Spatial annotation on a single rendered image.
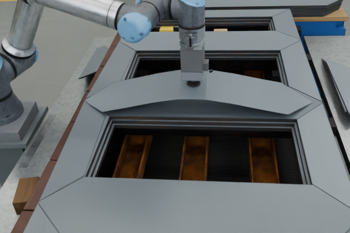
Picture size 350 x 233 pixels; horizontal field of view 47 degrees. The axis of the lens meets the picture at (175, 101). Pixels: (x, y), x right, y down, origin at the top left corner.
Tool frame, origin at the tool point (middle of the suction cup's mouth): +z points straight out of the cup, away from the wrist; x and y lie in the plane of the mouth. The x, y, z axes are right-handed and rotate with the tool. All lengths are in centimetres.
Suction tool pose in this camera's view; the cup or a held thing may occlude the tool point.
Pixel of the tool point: (194, 87)
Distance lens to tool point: 127.1
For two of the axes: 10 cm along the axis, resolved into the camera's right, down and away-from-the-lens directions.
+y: 1.5, -5.6, 8.2
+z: 0.5, 8.3, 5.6
